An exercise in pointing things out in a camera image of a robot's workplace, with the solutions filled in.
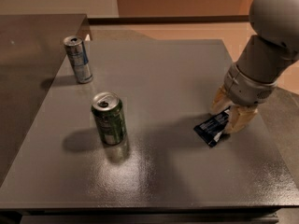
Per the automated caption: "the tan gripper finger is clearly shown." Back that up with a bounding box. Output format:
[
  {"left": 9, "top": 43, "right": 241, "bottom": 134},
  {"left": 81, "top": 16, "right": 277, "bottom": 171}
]
[
  {"left": 210, "top": 86, "right": 234, "bottom": 115},
  {"left": 224, "top": 105, "right": 258, "bottom": 134}
]

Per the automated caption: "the blue rxbar wrapper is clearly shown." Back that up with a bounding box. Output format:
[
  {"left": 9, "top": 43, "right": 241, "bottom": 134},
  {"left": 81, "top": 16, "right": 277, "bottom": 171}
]
[{"left": 193, "top": 108, "right": 230, "bottom": 147}]

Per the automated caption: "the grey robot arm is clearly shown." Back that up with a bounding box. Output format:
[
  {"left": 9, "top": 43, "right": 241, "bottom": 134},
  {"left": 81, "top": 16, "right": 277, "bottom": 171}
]
[{"left": 211, "top": 0, "right": 299, "bottom": 134}]

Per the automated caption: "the green soda can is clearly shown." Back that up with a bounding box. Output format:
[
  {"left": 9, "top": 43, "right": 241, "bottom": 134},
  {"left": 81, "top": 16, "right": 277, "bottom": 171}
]
[{"left": 91, "top": 91, "right": 126, "bottom": 146}]

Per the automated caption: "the silver blue energy drink can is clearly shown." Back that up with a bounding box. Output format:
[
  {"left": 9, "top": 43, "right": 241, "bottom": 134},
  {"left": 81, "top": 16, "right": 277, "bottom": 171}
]
[{"left": 64, "top": 35, "right": 93, "bottom": 84}]

